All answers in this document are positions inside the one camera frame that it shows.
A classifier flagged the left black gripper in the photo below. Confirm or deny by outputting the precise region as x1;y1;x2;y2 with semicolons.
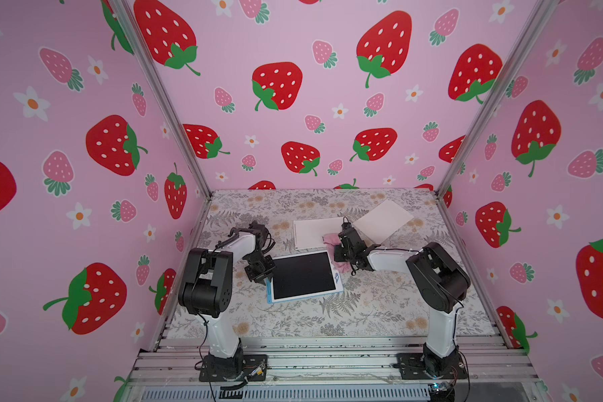
245;255;277;283

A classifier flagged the pink fluffy cloth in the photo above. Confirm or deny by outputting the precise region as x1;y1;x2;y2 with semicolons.
323;233;342;246

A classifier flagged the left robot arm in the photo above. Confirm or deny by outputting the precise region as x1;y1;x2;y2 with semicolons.
177;221;275;359

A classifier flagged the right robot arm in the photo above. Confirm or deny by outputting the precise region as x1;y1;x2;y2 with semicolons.
334;221;471;370

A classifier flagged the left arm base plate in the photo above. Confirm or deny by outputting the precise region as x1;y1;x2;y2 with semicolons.
199;354;268;383

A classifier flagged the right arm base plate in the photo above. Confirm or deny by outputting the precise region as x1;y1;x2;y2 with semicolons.
394;351;469;381

